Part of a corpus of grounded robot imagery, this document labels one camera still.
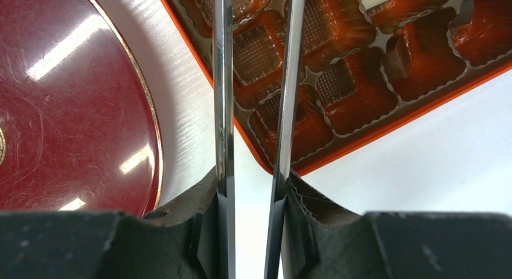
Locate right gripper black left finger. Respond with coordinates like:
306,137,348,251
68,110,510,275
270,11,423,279
1,170,219,278

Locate orange chocolate box with dividers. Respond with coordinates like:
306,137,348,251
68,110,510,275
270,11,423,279
153,0,512,177

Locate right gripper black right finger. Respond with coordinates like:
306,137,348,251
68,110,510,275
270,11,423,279
281,173,511,278

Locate round red lacquer tray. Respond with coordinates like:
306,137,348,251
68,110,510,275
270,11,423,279
1,0,162,216

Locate metal tongs with white handle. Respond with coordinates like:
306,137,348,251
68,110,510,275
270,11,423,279
213,0,306,278

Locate dark chocolate piece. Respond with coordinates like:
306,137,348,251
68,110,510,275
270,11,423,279
382,35,411,80

